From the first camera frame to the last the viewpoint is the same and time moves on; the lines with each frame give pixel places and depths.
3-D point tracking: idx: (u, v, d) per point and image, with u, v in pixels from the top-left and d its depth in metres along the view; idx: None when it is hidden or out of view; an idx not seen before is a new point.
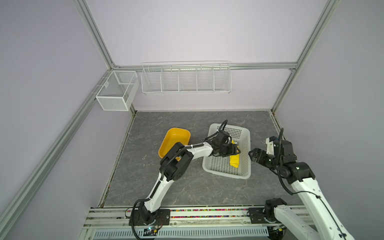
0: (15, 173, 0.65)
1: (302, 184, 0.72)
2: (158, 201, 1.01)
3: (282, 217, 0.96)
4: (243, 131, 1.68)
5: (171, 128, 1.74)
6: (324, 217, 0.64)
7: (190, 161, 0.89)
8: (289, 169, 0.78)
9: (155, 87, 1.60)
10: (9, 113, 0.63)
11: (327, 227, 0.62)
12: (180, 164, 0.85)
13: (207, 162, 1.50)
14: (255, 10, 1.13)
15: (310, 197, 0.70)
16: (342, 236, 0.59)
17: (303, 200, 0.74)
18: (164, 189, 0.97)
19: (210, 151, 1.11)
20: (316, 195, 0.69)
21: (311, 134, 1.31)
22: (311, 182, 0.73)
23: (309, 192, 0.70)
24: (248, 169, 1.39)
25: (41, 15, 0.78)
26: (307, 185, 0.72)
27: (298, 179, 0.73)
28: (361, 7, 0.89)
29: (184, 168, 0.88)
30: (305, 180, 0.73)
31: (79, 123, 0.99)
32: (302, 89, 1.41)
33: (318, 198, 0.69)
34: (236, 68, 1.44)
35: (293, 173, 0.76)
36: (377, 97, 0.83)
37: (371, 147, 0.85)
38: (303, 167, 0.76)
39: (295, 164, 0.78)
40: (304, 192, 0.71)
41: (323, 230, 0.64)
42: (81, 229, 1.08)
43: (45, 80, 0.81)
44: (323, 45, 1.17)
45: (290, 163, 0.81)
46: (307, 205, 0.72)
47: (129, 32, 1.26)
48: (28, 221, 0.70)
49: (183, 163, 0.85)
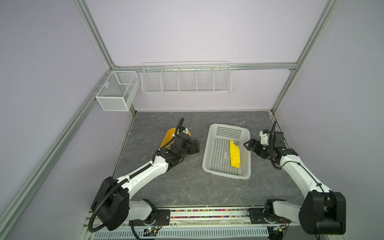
0: (16, 173, 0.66)
1: (286, 157, 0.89)
2: (144, 212, 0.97)
3: (279, 209, 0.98)
4: (243, 131, 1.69)
5: (171, 128, 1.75)
6: (304, 175, 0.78)
7: (126, 201, 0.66)
8: (277, 151, 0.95)
9: (155, 87, 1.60)
10: (10, 114, 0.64)
11: (305, 180, 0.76)
12: (111, 209, 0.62)
13: (207, 162, 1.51)
14: (255, 10, 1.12)
15: (292, 164, 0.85)
16: (318, 185, 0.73)
17: (288, 172, 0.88)
18: (136, 206, 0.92)
19: (166, 166, 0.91)
20: (297, 162, 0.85)
21: (311, 134, 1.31)
22: (294, 156, 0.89)
23: (291, 161, 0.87)
24: (248, 169, 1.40)
25: (41, 16, 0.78)
26: (290, 157, 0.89)
27: (283, 155, 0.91)
28: (360, 7, 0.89)
29: (122, 211, 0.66)
30: (289, 155, 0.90)
31: (78, 124, 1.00)
32: (302, 89, 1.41)
33: (299, 165, 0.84)
34: (237, 68, 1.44)
35: (279, 153, 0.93)
36: (376, 97, 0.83)
37: (370, 147, 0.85)
38: (288, 149, 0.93)
39: (283, 147, 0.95)
40: (287, 163, 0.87)
41: (305, 187, 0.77)
42: (81, 229, 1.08)
43: (46, 81, 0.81)
44: (323, 45, 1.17)
45: (280, 147, 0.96)
46: (292, 174, 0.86)
47: (129, 32, 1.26)
48: (28, 221, 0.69)
49: (113, 208, 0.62)
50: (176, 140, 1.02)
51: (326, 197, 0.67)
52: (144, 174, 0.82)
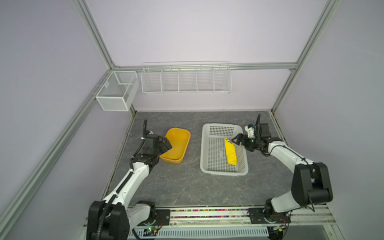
0: (16, 173, 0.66)
1: (272, 143, 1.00)
2: (144, 213, 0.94)
3: (277, 206, 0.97)
4: (235, 128, 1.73)
5: (171, 128, 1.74)
6: (290, 154, 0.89)
7: (124, 214, 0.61)
8: (264, 141, 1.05)
9: (155, 87, 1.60)
10: (10, 114, 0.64)
11: (291, 157, 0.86)
12: (115, 227, 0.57)
13: (204, 162, 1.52)
14: (255, 10, 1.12)
15: (278, 147, 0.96)
16: (303, 159, 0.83)
17: (276, 156, 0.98)
18: (134, 212, 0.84)
19: (147, 167, 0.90)
20: (282, 145, 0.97)
21: (311, 135, 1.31)
22: (279, 141, 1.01)
23: (277, 145, 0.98)
24: (245, 165, 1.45)
25: (41, 16, 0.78)
26: (276, 142, 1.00)
27: (269, 142, 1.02)
28: (360, 7, 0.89)
29: (125, 224, 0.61)
30: (275, 141, 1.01)
31: (78, 123, 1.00)
32: (302, 89, 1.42)
33: (284, 147, 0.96)
34: (237, 68, 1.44)
35: (266, 142, 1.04)
36: (376, 97, 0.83)
37: (370, 147, 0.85)
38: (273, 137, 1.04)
39: (268, 137, 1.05)
40: (274, 147, 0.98)
41: (292, 164, 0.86)
42: (81, 229, 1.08)
43: (46, 80, 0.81)
44: (323, 45, 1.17)
45: (266, 137, 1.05)
46: (280, 156, 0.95)
47: (129, 32, 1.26)
48: (28, 221, 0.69)
49: (116, 224, 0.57)
50: (146, 141, 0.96)
51: (311, 169, 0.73)
52: (130, 183, 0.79)
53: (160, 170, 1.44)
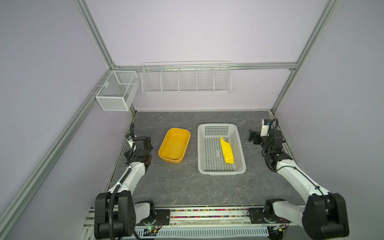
0: (16, 173, 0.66)
1: (282, 163, 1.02)
2: (145, 209, 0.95)
3: (279, 205, 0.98)
4: (230, 127, 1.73)
5: (171, 128, 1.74)
6: (302, 180, 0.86)
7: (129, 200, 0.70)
8: (272, 157, 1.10)
9: (155, 87, 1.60)
10: (10, 114, 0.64)
11: (304, 184, 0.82)
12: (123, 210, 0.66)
13: (202, 163, 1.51)
14: (255, 10, 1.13)
15: (289, 170, 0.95)
16: (317, 188, 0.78)
17: (287, 176, 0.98)
18: (137, 208, 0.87)
19: (143, 165, 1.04)
20: (293, 167, 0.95)
21: (311, 135, 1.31)
22: (288, 161, 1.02)
23: (288, 166, 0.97)
24: (242, 163, 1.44)
25: (41, 16, 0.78)
26: (285, 163, 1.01)
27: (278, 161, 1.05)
28: (360, 7, 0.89)
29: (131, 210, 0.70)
30: (284, 160, 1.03)
31: (78, 123, 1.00)
32: (302, 89, 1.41)
33: (295, 169, 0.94)
34: (237, 68, 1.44)
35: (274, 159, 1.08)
36: (376, 96, 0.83)
37: (370, 147, 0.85)
38: (282, 156, 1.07)
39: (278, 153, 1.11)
40: (285, 168, 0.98)
41: (303, 190, 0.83)
42: (81, 229, 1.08)
43: (46, 81, 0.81)
44: (323, 45, 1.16)
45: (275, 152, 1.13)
46: (290, 177, 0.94)
47: (129, 32, 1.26)
48: (28, 221, 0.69)
49: (124, 207, 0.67)
50: (137, 144, 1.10)
51: (326, 199, 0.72)
52: (130, 176, 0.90)
53: (160, 170, 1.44)
